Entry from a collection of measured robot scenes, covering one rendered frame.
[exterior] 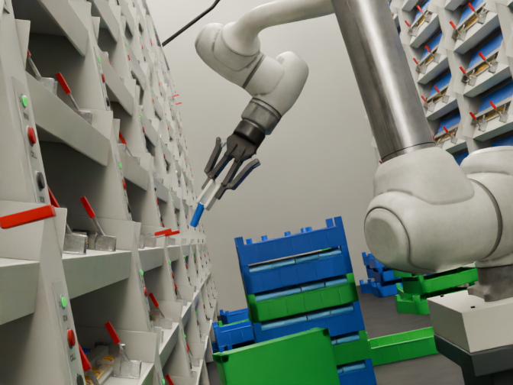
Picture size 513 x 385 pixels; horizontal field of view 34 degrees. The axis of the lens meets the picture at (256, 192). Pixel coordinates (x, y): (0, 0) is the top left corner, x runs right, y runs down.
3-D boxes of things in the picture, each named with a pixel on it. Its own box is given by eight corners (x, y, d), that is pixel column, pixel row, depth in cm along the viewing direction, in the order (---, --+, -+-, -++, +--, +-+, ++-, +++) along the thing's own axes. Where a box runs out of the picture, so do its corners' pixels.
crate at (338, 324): (353, 322, 254) (347, 296, 255) (365, 329, 234) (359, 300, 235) (255, 343, 253) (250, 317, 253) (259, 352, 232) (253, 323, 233)
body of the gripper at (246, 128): (270, 140, 215) (250, 170, 213) (243, 124, 217) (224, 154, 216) (265, 129, 208) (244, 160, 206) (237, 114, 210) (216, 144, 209)
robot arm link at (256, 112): (255, 107, 219) (242, 126, 218) (247, 93, 210) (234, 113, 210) (284, 123, 216) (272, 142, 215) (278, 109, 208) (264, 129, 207)
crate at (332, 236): (337, 244, 256) (331, 218, 256) (347, 244, 235) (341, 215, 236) (239, 264, 254) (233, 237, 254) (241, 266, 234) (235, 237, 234)
